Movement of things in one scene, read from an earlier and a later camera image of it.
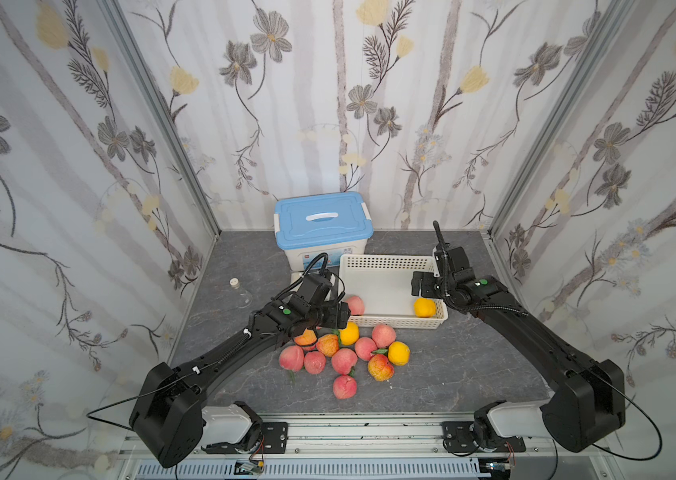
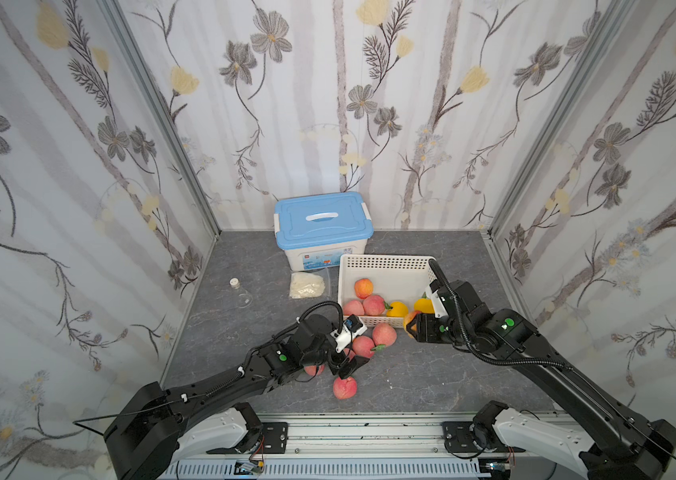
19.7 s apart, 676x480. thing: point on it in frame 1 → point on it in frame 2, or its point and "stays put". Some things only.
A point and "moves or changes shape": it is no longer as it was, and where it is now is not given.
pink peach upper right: [383, 335] stays put
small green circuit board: [246, 468] stays put
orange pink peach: [309, 337] moves or changes shape
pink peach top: [356, 305] stays put
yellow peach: [424, 307] stays put
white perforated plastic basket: [384, 283] stays put
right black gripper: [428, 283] → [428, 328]
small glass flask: [242, 298] stays put
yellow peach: [399, 353] → [399, 310]
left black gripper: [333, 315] → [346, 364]
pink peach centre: [363, 348] stays put
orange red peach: [380, 368] → [409, 318]
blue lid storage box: [309, 225] stays put
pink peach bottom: [344, 387] stays put
